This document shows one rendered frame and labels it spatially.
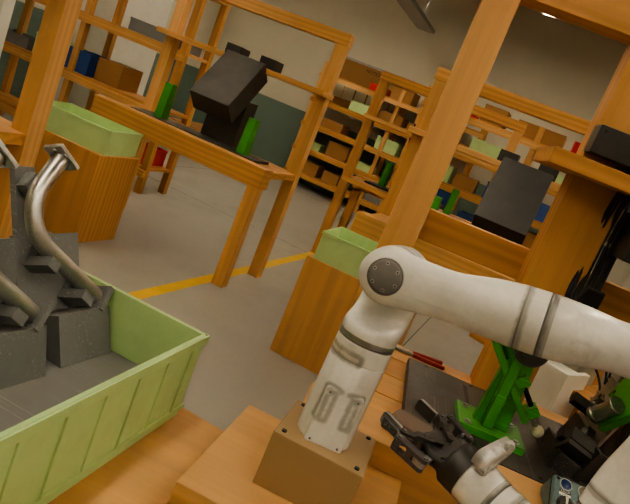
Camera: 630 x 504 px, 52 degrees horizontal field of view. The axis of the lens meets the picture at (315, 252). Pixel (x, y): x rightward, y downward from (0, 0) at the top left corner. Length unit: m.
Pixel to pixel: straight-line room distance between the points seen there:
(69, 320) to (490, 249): 1.13
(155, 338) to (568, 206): 1.08
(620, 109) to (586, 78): 9.89
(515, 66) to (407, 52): 1.86
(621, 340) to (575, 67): 10.82
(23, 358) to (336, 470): 0.52
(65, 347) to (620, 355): 0.88
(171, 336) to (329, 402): 0.37
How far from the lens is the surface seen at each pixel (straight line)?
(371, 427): 1.28
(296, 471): 1.04
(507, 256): 1.85
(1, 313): 1.11
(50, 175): 1.18
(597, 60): 11.74
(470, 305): 0.93
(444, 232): 1.83
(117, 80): 6.90
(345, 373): 1.00
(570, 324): 0.92
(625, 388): 1.58
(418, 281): 0.93
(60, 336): 1.20
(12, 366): 1.12
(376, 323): 1.00
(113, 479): 1.08
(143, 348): 1.28
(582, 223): 1.78
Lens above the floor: 1.42
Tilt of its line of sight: 12 degrees down
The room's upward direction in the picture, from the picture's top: 22 degrees clockwise
